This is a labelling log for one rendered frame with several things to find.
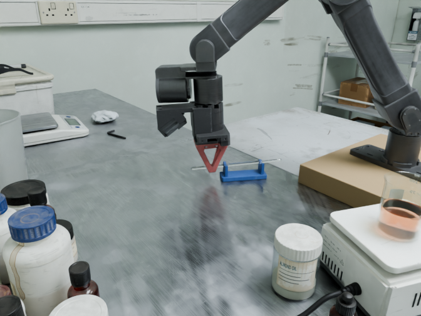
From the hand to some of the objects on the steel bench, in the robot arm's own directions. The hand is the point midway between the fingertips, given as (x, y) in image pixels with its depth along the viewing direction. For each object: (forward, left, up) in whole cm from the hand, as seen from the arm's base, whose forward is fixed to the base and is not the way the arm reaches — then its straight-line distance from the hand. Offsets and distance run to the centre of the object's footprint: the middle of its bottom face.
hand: (212, 168), depth 76 cm
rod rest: (-6, +3, -3) cm, 8 cm away
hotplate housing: (-6, +40, -3) cm, 40 cm away
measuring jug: (+40, -21, -3) cm, 45 cm away
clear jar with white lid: (+7, +33, -3) cm, 34 cm away
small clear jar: (+34, +31, -3) cm, 46 cm away
